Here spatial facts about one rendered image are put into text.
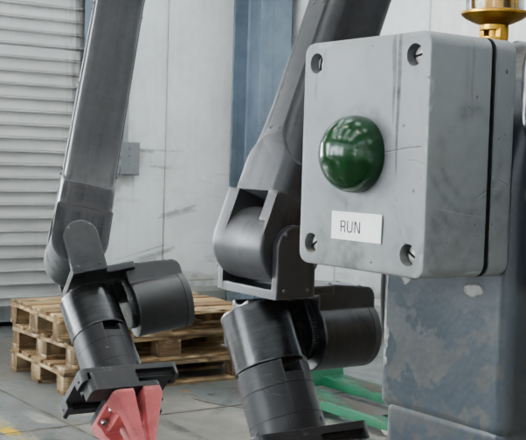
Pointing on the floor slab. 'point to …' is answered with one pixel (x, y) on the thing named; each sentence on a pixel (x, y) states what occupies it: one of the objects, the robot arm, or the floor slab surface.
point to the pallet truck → (329, 377)
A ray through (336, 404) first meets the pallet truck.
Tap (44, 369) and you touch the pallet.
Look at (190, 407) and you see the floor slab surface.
